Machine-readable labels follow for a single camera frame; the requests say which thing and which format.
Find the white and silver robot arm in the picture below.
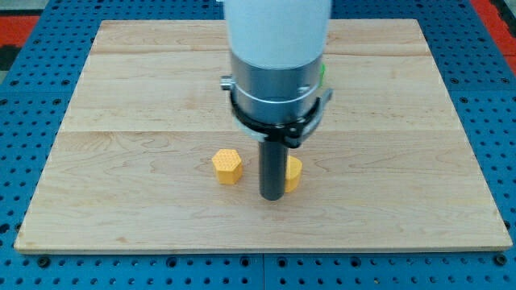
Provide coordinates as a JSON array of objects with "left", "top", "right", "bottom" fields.
[{"left": 220, "top": 0, "right": 332, "bottom": 201}]

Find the yellow hexagon block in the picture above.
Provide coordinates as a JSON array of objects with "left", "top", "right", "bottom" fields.
[{"left": 211, "top": 149, "right": 243, "bottom": 185}]

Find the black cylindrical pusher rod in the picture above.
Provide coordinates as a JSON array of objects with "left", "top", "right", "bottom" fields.
[{"left": 259, "top": 141, "right": 288, "bottom": 201}]

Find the black clamp ring mount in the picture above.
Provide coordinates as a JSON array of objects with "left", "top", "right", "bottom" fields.
[{"left": 229, "top": 89, "right": 333, "bottom": 148}]

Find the yellow heart block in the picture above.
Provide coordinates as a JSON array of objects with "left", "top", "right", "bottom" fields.
[{"left": 285, "top": 155, "right": 302, "bottom": 193}]

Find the green star block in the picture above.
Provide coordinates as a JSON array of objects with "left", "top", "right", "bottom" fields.
[{"left": 318, "top": 63, "right": 326, "bottom": 88}]

